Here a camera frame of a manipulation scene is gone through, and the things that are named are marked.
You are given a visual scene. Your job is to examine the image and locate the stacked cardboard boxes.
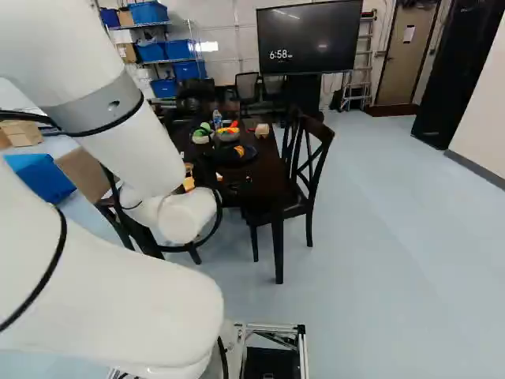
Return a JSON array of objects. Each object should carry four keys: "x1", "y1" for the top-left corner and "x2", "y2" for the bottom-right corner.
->
[{"x1": 0, "y1": 119, "x2": 45, "y2": 150}]

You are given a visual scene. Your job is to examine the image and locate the green toy vegetables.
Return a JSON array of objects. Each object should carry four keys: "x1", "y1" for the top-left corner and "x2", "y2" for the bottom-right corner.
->
[{"x1": 191, "y1": 122, "x2": 216, "y2": 145}]

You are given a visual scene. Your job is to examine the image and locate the dark wooden cross-back chair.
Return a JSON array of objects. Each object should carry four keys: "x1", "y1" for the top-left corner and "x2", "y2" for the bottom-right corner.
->
[
  {"x1": 240, "y1": 103, "x2": 336, "y2": 286},
  {"x1": 93, "y1": 162, "x2": 224, "y2": 265}
]

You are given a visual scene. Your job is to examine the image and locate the blue box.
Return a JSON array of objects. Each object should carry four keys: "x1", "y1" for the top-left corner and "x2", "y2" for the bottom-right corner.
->
[{"x1": 2, "y1": 152, "x2": 78, "y2": 205}]

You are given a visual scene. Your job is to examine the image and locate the brown cardboard sheet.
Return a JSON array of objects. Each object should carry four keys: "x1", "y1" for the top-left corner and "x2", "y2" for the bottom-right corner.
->
[{"x1": 54, "y1": 146, "x2": 119, "y2": 205}]

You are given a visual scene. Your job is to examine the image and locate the metal shelf with blue bins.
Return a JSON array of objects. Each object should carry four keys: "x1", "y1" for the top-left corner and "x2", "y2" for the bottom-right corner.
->
[{"x1": 98, "y1": 0, "x2": 209, "y2": 100}]

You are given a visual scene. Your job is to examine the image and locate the bowl of colourful toy fruit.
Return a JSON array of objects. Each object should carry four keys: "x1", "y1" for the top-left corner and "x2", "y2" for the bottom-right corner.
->
[{"x1": 215, "y1": 119, "x2": 242, "y2": 143}]

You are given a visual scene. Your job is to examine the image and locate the tall black cabinet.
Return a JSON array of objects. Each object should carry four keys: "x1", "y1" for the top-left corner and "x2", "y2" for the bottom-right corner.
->
[{"x1": 410, "y1": 0, "x2": 505, "y2": 152}]

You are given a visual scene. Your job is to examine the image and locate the dark wooden table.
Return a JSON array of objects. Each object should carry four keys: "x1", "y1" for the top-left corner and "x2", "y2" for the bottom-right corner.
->
[{"x1": 156, "y1": 107, "x2": 297, "y2": 266}]

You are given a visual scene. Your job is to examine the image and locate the large black screen on stand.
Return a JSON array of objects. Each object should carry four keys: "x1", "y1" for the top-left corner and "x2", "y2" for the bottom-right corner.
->
[{"x1": 255, "y1": 0, "x2": 365, "y2": 116}]

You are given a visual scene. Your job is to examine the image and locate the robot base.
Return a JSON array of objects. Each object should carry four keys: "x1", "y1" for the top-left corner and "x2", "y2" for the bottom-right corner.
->
[{"x1": 107, "y1": 321, "x2": 309, "y2": 379}]

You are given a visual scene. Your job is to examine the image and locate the black mesh office chair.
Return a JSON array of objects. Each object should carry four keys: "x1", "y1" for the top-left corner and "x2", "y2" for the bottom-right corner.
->
[
  {"x1": 234, "y1": 71, "x2": 263, "y2": 115},
  {"x1": 260, "y1": 73, "x2": 288, "y2": 113}
]

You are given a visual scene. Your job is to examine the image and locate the metal ladder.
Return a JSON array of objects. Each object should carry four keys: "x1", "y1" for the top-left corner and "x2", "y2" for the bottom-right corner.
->
[{"x1": 339, "y1": 8, "x2": 376, "y2": 112}]

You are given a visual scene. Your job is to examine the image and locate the brown door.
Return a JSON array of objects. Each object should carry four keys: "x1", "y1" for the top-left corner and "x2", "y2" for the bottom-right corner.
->
[{"x1": 372, "y1": 0, "x2": 449, "y2": 107}]

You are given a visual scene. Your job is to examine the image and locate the black round plate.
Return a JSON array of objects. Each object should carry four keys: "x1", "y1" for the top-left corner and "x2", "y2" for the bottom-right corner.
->
[{"x1": 203, "y1": 143, "x2": 260, "y2": 166}]

